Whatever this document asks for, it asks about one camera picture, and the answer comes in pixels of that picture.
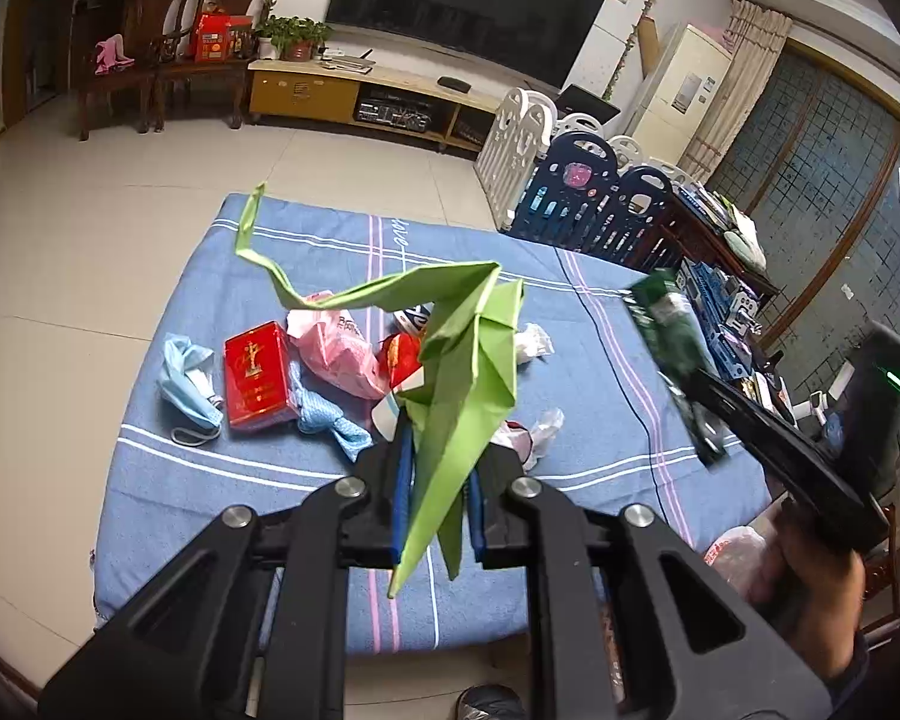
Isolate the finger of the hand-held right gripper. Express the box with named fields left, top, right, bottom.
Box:
left=679, top=370, right=827, bottom=482

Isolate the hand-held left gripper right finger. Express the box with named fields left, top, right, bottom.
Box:
left=465, top=450, right=833, bottom=720

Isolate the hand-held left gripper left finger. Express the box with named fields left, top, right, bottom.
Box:
left=37, top=420, right=417, bottom=720

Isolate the dark green snack packet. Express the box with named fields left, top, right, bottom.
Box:
left=621, top=268, right=732, bottom=470

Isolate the translucent plastic bag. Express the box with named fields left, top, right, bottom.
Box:
left=703, top=525, right=767, bottom=605

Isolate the green paper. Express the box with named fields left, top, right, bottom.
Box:
left=235, top=181, right=527, bottom=599

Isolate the person's right forearm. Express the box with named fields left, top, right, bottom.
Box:
left=825, top=611, right=900, bottom=720

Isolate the person's right hand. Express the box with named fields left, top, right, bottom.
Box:
left=750, top=502, right=867, bottom=683

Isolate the stack of blue boxes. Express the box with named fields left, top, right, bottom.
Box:
left=679, top=257, right=767, bottom=400

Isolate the red and white wrapper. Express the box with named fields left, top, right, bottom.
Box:
left=491, top=422, right=535, bottom=468

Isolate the light blue cloth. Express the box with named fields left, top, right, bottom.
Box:
left=289, top=360, right=374, bottom=464

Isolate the clear plastic wrapper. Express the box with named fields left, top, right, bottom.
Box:
left=529, top=409, right=568, bottom=460

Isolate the red foil wrapper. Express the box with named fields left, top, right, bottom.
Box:
left=379, top=334, right=425, bottom=391

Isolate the pink plastic wrapper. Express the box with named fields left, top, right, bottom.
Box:
left=285, top=291, right=389, bottom=401

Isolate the dark shiny object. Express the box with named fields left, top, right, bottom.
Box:
left=456, top=682, right=527, bottom=720

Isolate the white and grey packet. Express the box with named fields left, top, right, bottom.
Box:
left=392, top=304, right=433, bottom=336

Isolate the red cardboard box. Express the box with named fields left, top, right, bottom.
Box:
left=223, top=321, right=299, bottom=432

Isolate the dark wooden side table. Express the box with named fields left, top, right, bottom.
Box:
left=645, top=186, right=782, bottom=335

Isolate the blue striped tablecloth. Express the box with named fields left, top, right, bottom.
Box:
left=94, top=193, right=775, bottom=655

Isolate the blue face mask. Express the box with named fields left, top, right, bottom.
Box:
left=157, top=335, right=223, bottom=448

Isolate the blue baby fence panel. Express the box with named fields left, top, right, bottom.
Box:
left=508, top=133, right=685, bottom=272

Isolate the white standing air conditioner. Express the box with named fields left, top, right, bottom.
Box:
left=630, top=24, right=734, bottom=167

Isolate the beige curtain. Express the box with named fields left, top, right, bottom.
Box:
left=679, top=0, right=794, bottom=182

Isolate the white baby fence panel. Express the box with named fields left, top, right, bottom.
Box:
left=476, top=88, right=557, bottom=231

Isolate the brown cardboard piece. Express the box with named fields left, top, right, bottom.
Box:
left=639, top=17, right=662, bottom=80

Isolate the black audio amplifier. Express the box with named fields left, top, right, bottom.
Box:
left=354, top=88, right=434, bottom=128

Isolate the wooden television cabinet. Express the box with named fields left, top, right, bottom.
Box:
left=247, top=58, right=505, bottom=160

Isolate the green potted plant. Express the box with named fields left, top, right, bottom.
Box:
left=257, top=15, right=332, bottom=63

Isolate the large black television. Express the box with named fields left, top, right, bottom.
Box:
left=325, top=0, right=611, bottom=91

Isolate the red gift box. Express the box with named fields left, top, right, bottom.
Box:
left=193, top=13, right=255, bottom=64

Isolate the pink plush toy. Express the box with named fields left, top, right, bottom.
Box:
left=94, top=36, right=137, bottom=77

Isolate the black cable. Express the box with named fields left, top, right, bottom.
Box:
left=561, top=250, right=665, bottom=470

